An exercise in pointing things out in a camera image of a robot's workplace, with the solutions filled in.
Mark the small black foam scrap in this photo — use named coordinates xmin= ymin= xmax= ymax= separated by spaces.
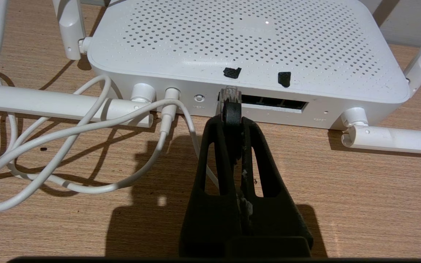
xmin=223 ymin=67 xmax=242 ymax=80
xmin=277 ymin=71 xmax=292 ymax=88

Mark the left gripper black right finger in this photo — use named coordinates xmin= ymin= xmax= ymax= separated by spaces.
xmin=238 ymin=117 xmax=314 ymax=258

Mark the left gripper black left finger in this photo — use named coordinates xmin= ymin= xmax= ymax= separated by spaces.
xmin=179 ymin=116 xmax=243 ymax=258

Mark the white router with antennas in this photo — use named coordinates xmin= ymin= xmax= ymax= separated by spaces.
xmin=0 ymin=0 xmax=421 ymax=156

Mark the thin white adapter cable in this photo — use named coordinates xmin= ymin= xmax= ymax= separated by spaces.
xmin=0 ymin=0 xmax=221 ymax=213

